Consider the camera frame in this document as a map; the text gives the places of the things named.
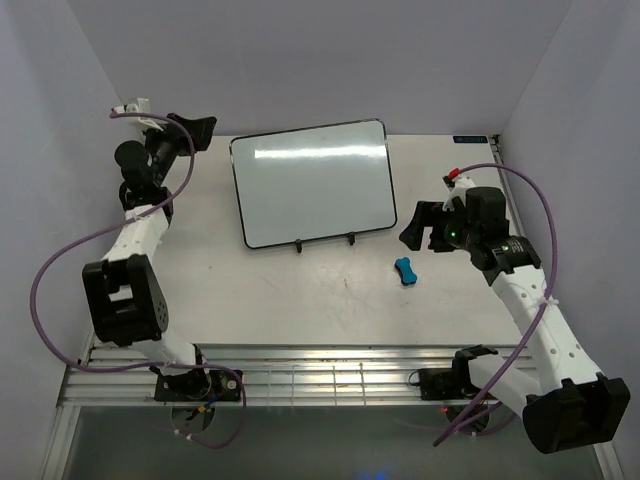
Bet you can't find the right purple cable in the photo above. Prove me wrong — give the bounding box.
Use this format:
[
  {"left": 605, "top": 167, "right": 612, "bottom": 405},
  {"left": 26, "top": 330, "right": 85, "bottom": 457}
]
[{"left": 432, "top": 162, "right": 559, "bottom": 447}]

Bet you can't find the white whiteboard black frame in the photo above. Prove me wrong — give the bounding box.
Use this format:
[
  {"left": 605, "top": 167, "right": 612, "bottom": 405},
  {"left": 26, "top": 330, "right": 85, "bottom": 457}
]
[{"left": 229, "top": 118, "right": 398, "bottom": 250}]

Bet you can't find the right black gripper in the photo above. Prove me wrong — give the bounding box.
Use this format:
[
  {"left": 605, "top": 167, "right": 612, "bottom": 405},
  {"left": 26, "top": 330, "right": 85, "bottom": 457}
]
[{"left": 399, "top": 201, "right": 479, "bottom": 252}]

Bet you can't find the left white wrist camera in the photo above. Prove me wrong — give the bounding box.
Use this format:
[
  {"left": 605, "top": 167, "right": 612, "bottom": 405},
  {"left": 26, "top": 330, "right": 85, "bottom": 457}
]
[{"left": 111, "top": 97, "right": 162, "bottom": 133}]

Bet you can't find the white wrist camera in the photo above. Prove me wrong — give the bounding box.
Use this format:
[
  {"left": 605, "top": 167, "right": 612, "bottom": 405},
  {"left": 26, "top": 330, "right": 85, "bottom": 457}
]
[
  {"left": 111, "top": 97, "right": 162, "bottom": 133},
  {"left": 442, "top": 168, "right": 476, "bottom": 211}
]

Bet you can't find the blue whiteboard eraser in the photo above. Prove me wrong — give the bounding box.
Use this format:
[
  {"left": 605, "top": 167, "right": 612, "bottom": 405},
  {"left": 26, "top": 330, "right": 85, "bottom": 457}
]
[{"left": 394, "top": 257, "right": 418, "bottom": 286}]

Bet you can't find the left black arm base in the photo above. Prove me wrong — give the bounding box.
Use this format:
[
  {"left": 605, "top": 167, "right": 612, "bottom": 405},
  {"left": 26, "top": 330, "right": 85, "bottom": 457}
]
[{"left": 149, "top": 367, "right": 243, "bottom": 403}]

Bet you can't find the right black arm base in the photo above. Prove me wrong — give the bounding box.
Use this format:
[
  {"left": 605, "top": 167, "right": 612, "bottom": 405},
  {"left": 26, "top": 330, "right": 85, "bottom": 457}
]
[{"left": 408, "top": 368, "right": 479, "bottom": 401}]

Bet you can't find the aluminium rail frame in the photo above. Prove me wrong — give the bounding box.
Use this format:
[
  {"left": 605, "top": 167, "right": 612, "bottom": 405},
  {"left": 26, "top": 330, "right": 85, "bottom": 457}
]
[{"left": 55, "top": 134, "right": 601, "bottom": 409}]

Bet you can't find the right blue corner label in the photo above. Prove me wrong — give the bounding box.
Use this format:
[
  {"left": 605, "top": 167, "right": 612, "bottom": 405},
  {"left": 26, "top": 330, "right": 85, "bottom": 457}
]
[{"left": 452, "top": 135, "right": 489, "bottom": 144}]

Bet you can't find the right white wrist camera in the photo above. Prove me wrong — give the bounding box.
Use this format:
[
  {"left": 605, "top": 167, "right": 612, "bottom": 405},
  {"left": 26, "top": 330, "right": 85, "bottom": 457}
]
[{"left": 442, "top": 168, "right": 476, "bottom": 211}]

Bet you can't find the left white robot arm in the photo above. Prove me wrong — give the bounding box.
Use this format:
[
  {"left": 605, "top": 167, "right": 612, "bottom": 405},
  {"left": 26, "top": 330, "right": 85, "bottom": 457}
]
[{"left": 82, "top": 113, "right": 217, "bottom": 400}]

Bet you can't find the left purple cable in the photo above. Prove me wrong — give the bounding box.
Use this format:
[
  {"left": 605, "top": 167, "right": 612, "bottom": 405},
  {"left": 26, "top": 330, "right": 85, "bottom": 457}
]
[{"left": 29, "top": 112, "right": 247, "bottom": 449}]

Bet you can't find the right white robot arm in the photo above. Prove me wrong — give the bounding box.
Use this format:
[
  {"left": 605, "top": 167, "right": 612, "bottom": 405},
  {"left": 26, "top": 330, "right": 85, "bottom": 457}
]
[{"left": 399, "top": 187, "right": 631, "bottom": 454}]

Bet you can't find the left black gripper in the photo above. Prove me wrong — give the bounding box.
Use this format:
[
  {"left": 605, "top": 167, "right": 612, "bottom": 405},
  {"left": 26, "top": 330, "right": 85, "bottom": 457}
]
[{"left": 141, "top": 115, "right": 218, "bottom": 187}]

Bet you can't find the black wire whiteboard stand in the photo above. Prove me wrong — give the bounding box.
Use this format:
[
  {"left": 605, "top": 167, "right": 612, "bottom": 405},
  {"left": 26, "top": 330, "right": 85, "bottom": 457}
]
[{"left": 293, "top": 232, "right": 356, "bottom": 254}]

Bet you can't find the purple cable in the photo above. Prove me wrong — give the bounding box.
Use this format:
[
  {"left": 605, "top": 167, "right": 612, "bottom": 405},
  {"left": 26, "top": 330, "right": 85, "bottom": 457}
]
[
  {"left": 29, "top": 112, "right": 247, "bottom": 449},
  {"left": 432, "top": 162, "right": 559, "bottom": 447}
]

